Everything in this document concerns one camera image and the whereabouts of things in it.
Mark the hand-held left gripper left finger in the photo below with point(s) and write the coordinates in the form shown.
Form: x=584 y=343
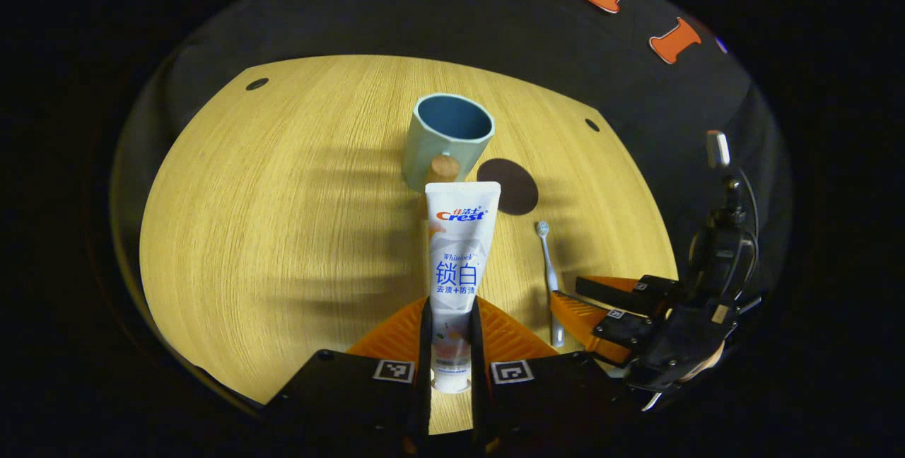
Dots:
x=426 y=338

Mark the white toothbrush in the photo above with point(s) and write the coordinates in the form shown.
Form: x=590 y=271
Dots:
x=549 y=267

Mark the dark brown round coaster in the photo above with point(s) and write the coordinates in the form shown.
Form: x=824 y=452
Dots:
x=512 y=186

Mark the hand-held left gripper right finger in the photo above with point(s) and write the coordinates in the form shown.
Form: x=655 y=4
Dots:
x=478 y=345

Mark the black backdrop cloth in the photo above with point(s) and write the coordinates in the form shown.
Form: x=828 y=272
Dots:
x=452 y=13

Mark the pale green cup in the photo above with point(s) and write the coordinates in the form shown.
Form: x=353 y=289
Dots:
x=424 y=154

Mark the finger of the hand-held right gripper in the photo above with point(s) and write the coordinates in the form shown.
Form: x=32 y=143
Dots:
x=622 y=290
x=587 y=316

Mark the white toothpaste tube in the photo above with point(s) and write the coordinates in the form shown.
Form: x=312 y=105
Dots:
x=459 y=260

